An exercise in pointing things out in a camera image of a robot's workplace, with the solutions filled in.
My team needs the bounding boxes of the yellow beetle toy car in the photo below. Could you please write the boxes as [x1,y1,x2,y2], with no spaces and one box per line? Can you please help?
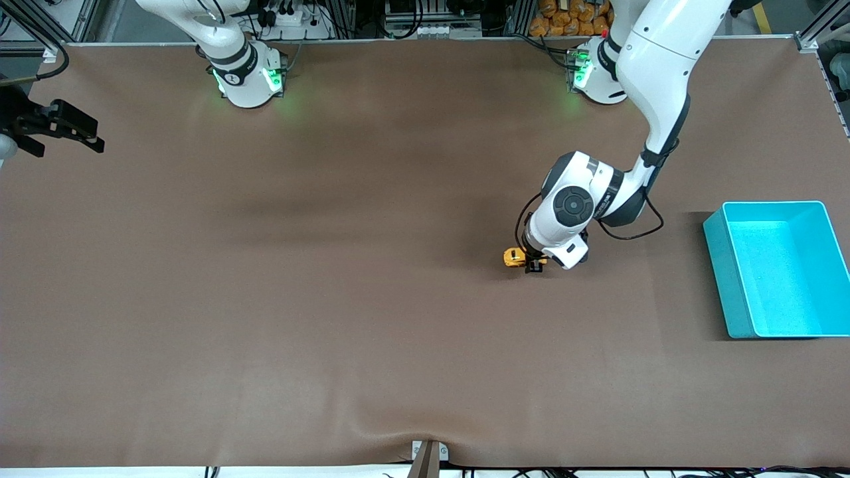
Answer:
[503,247,549,268]

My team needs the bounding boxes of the brown table mat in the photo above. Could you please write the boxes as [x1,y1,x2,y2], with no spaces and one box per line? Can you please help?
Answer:
[0,37,850,469]

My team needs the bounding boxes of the teal plastic bin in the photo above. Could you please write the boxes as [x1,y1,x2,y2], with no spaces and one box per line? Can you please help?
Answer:
[703,200,850,340]

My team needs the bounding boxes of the metal table clamp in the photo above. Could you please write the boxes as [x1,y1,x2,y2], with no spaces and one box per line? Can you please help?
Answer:
[408,439,450,478]

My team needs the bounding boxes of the white power strip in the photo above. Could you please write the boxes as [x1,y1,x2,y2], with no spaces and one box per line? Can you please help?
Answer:
[264,5,333,39]

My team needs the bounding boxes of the orange toy pile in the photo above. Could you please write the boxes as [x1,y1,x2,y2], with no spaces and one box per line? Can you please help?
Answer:
[529,0,612,38]

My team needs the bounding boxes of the white terminal strip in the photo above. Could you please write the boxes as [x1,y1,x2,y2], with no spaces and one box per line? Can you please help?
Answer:
[385,23,483,39]

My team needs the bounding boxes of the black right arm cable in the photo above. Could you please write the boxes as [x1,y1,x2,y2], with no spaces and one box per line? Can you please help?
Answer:
[0,40,70,86]

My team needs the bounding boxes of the aluminium frame post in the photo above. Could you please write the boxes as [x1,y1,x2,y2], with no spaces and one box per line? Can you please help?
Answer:
[0,0,100,59]
[796,0,850,140]

